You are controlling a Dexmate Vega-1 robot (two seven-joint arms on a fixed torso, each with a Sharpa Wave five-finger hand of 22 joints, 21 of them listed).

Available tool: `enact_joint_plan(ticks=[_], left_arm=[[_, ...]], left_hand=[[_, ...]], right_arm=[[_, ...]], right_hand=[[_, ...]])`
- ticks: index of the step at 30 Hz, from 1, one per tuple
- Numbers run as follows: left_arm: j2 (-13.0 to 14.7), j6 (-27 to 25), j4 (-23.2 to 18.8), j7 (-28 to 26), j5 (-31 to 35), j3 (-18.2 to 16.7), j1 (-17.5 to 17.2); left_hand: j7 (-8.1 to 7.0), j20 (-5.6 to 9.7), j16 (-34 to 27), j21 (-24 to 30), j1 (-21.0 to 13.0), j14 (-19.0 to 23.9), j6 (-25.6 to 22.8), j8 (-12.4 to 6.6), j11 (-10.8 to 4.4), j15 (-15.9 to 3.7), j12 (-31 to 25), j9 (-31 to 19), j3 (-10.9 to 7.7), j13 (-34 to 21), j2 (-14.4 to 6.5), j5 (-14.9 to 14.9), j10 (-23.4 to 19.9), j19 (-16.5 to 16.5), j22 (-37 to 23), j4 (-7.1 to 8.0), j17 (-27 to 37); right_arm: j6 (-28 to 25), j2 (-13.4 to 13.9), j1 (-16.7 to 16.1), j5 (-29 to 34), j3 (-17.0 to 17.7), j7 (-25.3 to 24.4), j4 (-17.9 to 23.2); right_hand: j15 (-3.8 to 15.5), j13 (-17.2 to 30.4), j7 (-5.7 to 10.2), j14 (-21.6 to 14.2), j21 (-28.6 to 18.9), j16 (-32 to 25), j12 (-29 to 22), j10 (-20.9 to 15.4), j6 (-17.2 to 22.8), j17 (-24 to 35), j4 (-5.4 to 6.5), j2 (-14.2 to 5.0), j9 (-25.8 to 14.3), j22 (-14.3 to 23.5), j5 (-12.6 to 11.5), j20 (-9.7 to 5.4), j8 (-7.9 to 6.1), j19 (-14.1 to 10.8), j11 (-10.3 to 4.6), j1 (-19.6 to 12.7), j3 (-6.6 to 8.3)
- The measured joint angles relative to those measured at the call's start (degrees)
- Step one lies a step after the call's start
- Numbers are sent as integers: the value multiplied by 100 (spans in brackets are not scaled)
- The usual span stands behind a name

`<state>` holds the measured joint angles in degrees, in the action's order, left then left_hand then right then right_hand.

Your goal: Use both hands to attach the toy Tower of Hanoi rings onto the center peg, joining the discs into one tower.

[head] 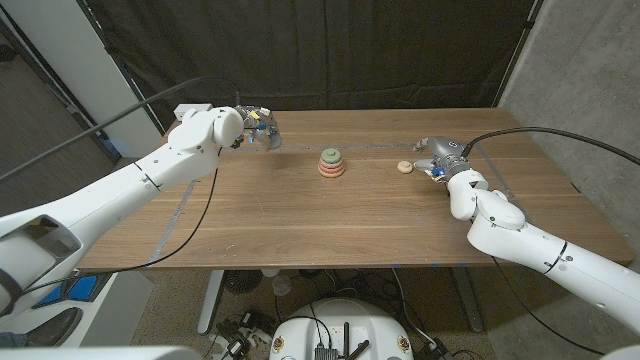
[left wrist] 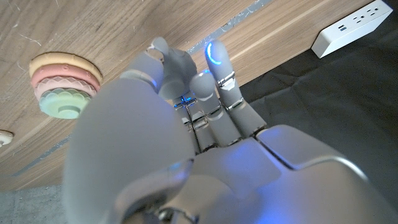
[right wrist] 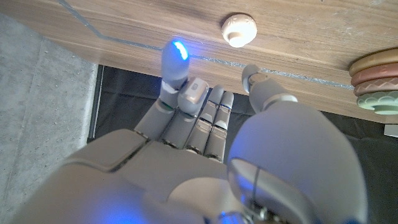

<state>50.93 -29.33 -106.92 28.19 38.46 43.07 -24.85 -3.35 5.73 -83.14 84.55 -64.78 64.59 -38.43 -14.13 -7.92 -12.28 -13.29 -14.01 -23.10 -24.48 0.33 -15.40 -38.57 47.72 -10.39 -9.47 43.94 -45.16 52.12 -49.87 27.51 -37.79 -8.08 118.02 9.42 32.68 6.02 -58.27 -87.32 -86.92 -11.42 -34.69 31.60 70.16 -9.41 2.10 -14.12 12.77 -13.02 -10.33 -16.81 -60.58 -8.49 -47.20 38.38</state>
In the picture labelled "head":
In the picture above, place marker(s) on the large orange toy disc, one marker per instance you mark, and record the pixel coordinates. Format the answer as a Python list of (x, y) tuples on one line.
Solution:
[(331, 175)]

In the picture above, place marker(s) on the small grey toy disc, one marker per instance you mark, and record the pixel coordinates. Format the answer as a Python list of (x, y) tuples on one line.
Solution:
[(274, 141)]

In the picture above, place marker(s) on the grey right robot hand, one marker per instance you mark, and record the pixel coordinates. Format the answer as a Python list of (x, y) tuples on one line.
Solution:
[(445, 150)]

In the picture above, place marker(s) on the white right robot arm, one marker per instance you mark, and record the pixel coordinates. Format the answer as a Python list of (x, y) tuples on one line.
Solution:
[(550, 255)]

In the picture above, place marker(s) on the dark grey round pad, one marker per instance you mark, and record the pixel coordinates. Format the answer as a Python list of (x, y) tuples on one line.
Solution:
[(52, 326)]

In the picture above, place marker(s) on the white power strip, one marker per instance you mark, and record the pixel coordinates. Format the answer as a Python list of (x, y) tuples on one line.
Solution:
[(192, 107)]

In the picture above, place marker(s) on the black curtain backdrop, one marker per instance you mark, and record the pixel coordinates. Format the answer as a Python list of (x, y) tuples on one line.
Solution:
[(325, 50)]

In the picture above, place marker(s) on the black backdrop pole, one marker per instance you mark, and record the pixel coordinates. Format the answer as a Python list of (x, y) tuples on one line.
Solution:
[(520, 49), (120, 65)]

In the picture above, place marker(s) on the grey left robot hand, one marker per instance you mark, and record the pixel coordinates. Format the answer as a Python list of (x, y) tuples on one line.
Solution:
[(260, 122)]

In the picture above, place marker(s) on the white table leg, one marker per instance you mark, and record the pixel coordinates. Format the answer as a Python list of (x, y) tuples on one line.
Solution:
[(210, 300)]

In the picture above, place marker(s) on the black device with blue disc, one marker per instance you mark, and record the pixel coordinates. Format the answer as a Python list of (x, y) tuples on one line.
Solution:
[(80, 289)]

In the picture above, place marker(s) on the red toy disc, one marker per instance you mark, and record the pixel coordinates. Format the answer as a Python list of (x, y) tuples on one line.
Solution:
[(331, 170)]

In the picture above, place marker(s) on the small cream toy disc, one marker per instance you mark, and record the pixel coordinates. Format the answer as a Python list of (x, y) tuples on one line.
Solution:
[(405, 166)]

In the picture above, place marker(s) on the green toy disc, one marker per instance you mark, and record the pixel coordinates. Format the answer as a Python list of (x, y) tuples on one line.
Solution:
[(331, 155)]

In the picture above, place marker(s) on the small black floor fan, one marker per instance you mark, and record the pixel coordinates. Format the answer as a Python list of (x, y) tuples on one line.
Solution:
[(243, 281)]

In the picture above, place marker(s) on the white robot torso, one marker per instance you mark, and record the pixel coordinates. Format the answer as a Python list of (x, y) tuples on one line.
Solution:
[(340, 325)]

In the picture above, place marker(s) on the pink toy disc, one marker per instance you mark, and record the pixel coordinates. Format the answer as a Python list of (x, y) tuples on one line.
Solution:
[(331, 166)]

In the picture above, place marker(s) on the grey table leg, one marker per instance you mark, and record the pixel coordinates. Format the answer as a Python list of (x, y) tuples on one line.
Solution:
[(467, 300)]

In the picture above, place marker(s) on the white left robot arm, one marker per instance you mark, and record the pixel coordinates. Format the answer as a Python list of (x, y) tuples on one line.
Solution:
[(115, 200)]

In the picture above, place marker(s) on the clear plastic jar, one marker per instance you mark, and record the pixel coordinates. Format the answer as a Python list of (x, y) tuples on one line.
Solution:
[(281, 286)]

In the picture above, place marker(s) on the blue denim cloth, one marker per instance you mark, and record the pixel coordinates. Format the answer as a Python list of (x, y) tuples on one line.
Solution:
[(12, 340)]

